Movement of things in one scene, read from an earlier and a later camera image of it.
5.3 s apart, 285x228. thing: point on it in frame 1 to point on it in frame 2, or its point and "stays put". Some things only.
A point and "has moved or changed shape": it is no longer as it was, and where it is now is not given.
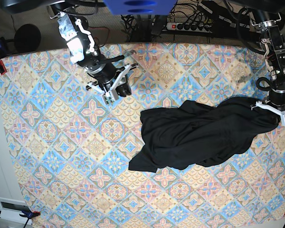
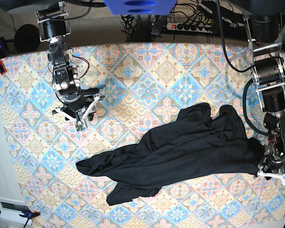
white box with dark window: [11, 209] stays put
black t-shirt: [191, 133] has moved or changed shape
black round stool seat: [27, 38] stays put
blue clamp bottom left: [27, 214] stays put
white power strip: [189, 27] stays put
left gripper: [123, 88] to [71, 109]
